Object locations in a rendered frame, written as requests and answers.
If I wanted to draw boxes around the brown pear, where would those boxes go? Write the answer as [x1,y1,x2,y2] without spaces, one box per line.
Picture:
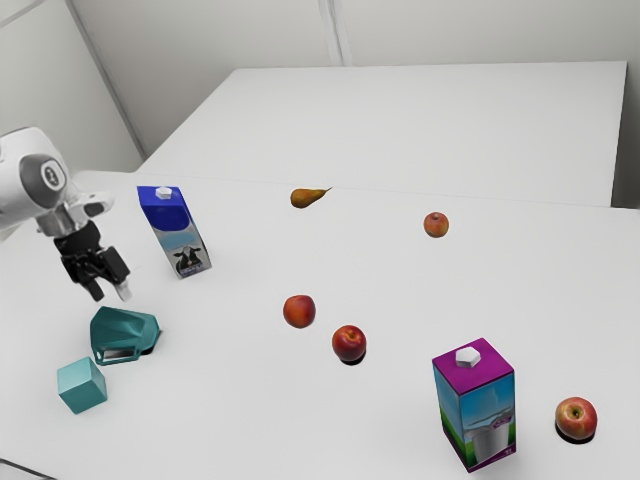
[289,185,334,210]

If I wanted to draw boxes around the blue milk carton with cow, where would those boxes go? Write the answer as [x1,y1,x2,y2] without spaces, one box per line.
[136,185,213,280]

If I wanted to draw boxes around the red-orange peach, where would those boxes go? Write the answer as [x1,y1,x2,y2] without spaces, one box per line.
[282,294,317,330]

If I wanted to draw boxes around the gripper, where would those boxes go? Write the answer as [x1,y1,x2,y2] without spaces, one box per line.
[52,220,134,303]

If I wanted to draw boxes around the purple milk carton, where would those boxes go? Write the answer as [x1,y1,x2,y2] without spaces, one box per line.
[431,337,517,474]

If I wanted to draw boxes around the teal faceted mug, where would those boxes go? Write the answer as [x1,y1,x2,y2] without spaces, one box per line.
[89,305,162,367]

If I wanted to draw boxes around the dark red apple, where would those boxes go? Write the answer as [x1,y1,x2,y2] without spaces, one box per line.
[331,324,368,363]

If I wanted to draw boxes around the red-yellow apple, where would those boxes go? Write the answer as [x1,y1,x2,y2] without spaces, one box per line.
[554,396,599,441]

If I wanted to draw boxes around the teal cube block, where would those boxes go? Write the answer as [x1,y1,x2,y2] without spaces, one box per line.
[56,356,108,415]

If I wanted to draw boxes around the small orange-red apple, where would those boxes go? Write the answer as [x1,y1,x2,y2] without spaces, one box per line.
[423,211,450,239]

